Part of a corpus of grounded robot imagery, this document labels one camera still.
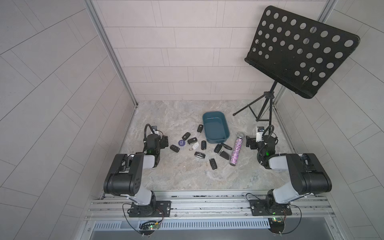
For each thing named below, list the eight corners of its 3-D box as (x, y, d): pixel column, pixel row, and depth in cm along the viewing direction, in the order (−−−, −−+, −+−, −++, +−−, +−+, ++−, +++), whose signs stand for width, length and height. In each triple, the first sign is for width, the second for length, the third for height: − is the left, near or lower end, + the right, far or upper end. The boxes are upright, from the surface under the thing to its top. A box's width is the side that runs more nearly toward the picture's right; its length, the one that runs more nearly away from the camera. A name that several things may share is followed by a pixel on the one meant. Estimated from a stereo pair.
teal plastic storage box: (203, 143, 96) (203, 139, 92) (202, 115, 111) (202, 111, 107) (229, 143, 96) (230, 139, 92) (225, 115, 111) (226, 111, 107)
